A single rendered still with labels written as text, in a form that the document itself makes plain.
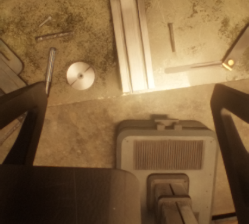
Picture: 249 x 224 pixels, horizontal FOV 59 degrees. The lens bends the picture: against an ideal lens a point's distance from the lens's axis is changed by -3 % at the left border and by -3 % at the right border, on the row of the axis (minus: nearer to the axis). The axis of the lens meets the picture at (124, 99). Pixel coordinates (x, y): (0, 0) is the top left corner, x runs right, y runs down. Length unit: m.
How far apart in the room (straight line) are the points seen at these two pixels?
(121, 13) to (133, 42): 0.06
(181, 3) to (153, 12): 0.06
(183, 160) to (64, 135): 0.72
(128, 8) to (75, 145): 1.12
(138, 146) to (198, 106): 0.49
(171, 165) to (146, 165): 0.13
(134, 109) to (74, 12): 0.96
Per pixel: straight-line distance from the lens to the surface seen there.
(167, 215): 0.99
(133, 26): 0.43
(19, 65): 0.48
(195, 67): 0.47
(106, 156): 1.43
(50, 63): 0.46
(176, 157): 1.18
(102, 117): 1.36
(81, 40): 0.46
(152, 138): 1.13
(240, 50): 0.49
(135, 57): 0.42
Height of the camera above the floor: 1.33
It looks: 83 degrees down
